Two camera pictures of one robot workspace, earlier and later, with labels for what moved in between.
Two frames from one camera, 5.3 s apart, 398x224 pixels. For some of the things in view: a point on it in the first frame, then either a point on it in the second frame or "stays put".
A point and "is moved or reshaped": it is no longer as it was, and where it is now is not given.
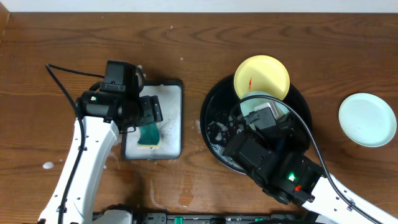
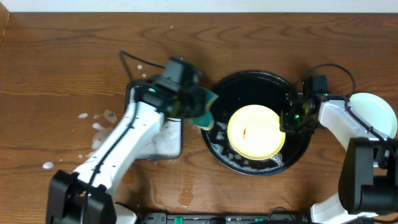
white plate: (367, 120) stays put
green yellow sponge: (150, 136) is moved or reshaped
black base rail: (225, 218) stays put
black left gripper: (155, 109) -> (193, 101)
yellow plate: (262, 73) is moved or reshaped
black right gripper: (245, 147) -> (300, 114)
